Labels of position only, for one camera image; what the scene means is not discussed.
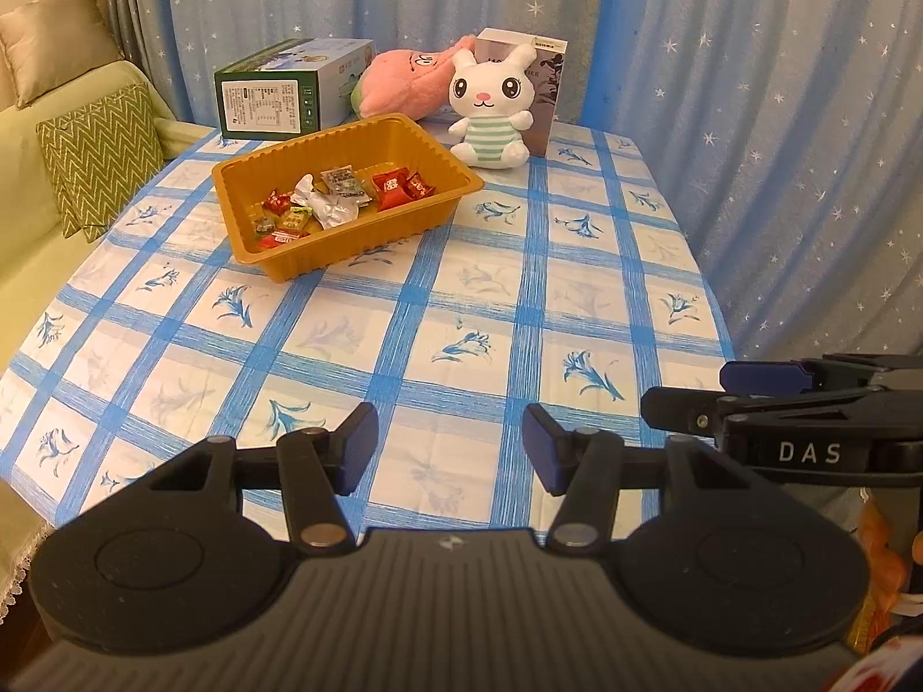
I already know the cream lace-trimmed cloth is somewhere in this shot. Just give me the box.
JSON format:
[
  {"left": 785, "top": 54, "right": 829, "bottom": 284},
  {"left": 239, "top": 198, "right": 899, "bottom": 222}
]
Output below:
[{"left": 0, "top": 476, "right": 48, "bottom": 625}]

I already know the light green sofa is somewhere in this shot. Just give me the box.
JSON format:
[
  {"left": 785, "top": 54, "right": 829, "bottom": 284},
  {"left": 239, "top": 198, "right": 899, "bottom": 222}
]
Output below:
[{"left": 0, "top": 61, "right": 217, "bottom": 376}]

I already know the grey curtain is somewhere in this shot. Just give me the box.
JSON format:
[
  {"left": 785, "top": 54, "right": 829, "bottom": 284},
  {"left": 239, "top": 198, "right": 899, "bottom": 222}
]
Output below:
[{"left": 101, "top": 0, "right": 178, "bottom": 120}]

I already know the white and grey carton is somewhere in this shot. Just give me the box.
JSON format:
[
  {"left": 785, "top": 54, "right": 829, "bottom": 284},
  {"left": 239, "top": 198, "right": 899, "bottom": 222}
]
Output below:
[{"left": 472, "top": 27, "right": 571, "bottom": 158}]

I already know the blue checked floral tablecloth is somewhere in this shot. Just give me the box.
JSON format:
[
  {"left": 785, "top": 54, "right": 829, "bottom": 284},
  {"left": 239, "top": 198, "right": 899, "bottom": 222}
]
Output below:
[{"left": 0, "top": 119, "right": 737, "bottom": 541}]

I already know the white rabbit plush toy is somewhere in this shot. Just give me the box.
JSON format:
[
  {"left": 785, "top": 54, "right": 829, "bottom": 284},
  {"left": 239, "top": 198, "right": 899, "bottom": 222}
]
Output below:
[{"left": 448, "top": 42, "right": 538, "bottom": 170}]

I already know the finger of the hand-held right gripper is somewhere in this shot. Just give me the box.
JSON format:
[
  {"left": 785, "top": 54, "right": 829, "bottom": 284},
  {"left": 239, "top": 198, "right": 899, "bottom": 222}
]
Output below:
[
  {"left": 639, "top": 383, "right": 896, "bottom": 442},
  {"left": 719, "top": 352, "right": 900, "bottom": 395}
]

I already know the green zigzag cushion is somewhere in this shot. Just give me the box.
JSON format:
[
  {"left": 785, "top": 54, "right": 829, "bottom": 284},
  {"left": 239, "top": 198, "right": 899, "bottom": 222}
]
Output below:
[{"left": 36, "top": 81, "right": 167, "bottom": 242}]

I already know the green and white carton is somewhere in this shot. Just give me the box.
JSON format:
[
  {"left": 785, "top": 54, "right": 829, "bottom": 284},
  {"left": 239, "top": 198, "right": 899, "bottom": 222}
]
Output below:
[{"left": 214, "top": 38, "right": 378, "bottom": 140}]

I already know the silver foil snack wrapper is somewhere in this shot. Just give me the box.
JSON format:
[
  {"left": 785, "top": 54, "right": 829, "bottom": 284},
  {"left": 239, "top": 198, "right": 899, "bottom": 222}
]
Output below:
[{"left": 290, "top": 173, "right": 359, "bottom": 230}]

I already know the orange bag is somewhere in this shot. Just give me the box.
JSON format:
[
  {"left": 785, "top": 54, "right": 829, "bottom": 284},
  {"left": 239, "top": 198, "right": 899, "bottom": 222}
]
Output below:
[{"left": 854, "top": 497, "right": 923, "bottom": 657}]

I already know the grey snack packet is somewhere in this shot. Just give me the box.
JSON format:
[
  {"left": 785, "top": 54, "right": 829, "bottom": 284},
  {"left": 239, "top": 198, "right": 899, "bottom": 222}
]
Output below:
[{"left": 321, "top": 166, "right": 372, "bottom": 201}]

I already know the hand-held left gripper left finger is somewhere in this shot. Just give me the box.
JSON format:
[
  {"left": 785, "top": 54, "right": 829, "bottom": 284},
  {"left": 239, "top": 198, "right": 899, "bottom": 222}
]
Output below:
[{"left": 126, "top": 401, "right": 381, "bottom": 556}]

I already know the pink plush toy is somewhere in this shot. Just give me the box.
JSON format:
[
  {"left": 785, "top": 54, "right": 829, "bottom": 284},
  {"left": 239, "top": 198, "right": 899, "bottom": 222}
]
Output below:
[{"left": 351, "top": 43, "right": 477, "bottom": 121}]

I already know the yellow plastic tray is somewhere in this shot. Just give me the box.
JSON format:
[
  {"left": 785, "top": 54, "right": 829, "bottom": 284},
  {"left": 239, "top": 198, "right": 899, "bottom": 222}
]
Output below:
[{"left": 211, "top": 113, "right": 486, "bottom": 282}]

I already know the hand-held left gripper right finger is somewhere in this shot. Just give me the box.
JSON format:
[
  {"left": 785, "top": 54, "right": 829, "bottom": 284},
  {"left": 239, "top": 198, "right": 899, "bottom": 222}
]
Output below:
[{"left": 520, "top": 402, "right": 789, "bottom": 556}]

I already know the blue star curtain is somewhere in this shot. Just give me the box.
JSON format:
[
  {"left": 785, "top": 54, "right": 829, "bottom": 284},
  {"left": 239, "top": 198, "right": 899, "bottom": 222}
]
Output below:
[{"left": 162, "top": 0, "right": 923, "bottom": 376}]

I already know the red pillow snack packet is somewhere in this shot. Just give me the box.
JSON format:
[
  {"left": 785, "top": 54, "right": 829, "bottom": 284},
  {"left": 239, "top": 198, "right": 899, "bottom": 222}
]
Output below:
[{"left": 373, "top": 169, "right": 411, "bottom": 212}]

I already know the beige satin cushion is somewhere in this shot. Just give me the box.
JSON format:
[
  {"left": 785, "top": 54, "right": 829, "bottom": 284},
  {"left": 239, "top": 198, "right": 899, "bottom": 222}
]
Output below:
[{"left": 0, "top": 0, "right": 125, "bottom": 111}]

